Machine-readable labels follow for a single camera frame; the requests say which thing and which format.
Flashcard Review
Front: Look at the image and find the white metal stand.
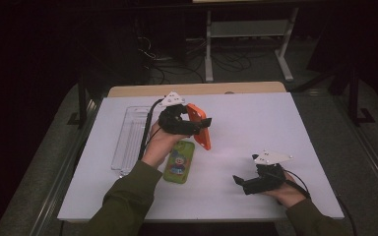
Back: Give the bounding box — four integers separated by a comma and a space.
205, 8, 299, 83

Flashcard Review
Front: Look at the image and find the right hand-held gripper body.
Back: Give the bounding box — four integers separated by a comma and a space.
242, 149, 293, 196

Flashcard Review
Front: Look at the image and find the person's left hand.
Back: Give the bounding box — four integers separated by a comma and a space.
141, 121, 191, 170

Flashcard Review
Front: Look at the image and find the bundle of black floor cables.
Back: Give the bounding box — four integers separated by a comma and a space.
137, 35, 254, 83

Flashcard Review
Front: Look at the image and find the light wooden table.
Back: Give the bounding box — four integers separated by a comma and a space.
107, 81, 287, 98

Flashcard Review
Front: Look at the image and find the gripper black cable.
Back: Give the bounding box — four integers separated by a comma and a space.
137, 97, 165, 161
282, 168, 358, 236

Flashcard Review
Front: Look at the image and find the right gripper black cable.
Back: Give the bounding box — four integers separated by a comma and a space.
282, 168, 358, 236

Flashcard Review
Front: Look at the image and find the green cartoon phone case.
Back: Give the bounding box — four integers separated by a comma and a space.
162, 140, 196, 185

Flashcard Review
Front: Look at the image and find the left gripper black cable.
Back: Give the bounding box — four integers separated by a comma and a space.
137, 97, 165, 161

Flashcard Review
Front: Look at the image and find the orange phone case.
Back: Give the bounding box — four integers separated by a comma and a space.
186, 102, 212, 151

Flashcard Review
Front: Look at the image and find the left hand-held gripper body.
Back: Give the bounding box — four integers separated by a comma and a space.
157, 91, 201, 136

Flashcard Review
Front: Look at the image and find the person's right hand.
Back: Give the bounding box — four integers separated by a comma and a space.
264, 171, 306, 209

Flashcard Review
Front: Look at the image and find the clear plastic tray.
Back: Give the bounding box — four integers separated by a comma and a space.
110, 105, 165, 178

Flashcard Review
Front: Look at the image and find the black metal stand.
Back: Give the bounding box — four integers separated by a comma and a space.
67, 75, 102, 129
328, 65, 377, 127

